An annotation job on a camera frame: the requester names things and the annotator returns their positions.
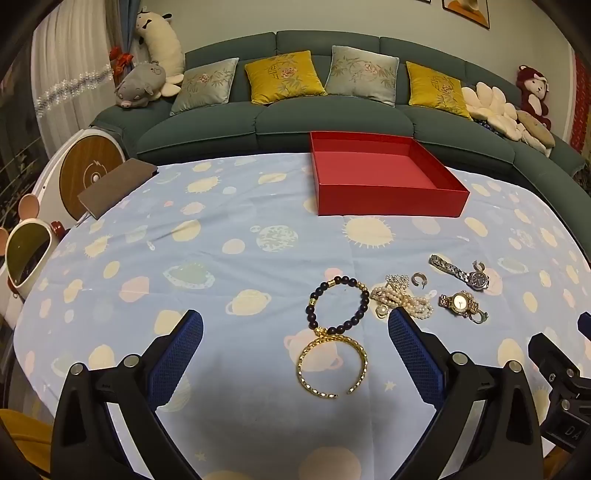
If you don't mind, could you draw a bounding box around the brown mushroom plush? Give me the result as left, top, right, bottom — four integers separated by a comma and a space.
516, 110, 557, 149

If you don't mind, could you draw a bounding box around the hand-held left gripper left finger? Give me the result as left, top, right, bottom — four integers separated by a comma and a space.
50, 309, 205, 480

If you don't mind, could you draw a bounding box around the yellow embroidered cushion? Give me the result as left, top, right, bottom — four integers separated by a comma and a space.
244, 51, 328, 106
405, 61, 474, 121

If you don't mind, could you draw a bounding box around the grey pig plush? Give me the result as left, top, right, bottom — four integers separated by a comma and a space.
115, 61, 168, 110

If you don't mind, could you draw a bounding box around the gold wristwatch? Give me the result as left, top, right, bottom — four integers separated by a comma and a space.
438, 291, 481, 318

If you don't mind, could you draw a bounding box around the white eared mirror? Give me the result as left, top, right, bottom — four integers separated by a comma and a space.
0, 194, 58, 324

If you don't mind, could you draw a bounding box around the blue planet print tablecloth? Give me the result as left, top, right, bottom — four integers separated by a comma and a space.
14, 150, 587, 480

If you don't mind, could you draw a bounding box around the green sofa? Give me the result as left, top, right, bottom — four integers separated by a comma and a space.
90, 30, 587, 204

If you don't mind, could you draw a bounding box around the pearl bracelet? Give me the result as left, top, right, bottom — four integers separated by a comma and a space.
370, 285, 435, 320

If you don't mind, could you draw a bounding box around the white flower cushion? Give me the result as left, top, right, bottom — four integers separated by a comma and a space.
462, 82, 520, 141

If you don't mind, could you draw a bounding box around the grey embroidered cushion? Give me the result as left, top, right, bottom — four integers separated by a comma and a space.
324, 45, 400, 108
170, 58, 241, 116

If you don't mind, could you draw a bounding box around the red monkey plush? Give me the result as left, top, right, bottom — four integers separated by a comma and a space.
516, 65, 552, 130

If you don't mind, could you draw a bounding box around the white sheer curtain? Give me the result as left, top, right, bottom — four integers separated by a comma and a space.
30, 0, 116, 153

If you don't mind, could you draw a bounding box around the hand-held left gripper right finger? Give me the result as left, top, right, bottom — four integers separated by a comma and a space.
388, 307, 546, 480

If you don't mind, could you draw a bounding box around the red wall hanging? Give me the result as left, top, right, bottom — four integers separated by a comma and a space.
570, 51, 591, 153

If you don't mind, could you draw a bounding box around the brown notebook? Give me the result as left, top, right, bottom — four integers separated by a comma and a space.
78, 158, 160, 220

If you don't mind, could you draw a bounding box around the yellow cloth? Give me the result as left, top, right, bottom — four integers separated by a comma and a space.
0, 408, 54, 467

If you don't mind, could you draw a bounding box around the dark bead bracelet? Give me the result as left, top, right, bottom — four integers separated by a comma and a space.
305, 275, 370, 336

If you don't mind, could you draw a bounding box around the white round wood-faced appliance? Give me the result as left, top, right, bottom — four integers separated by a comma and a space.
34, 127, 127, 232

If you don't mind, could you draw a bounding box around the gold bangle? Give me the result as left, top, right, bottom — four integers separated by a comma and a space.
297, 329, 370, 400

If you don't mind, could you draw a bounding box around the silver wristwatch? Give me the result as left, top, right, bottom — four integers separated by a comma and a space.
429, 255, 490, 291

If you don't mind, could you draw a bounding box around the white plush animal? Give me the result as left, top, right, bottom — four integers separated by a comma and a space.
134, 7, 185, 97

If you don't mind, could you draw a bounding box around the framed wall picture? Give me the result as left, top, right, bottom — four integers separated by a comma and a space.
442, 0, 490, 29

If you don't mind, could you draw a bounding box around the red cardboard box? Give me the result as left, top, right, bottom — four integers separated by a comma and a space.
308, 131, 471, 219

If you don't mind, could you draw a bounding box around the red bow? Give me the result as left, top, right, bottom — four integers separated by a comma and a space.
109, 46, 134, 75

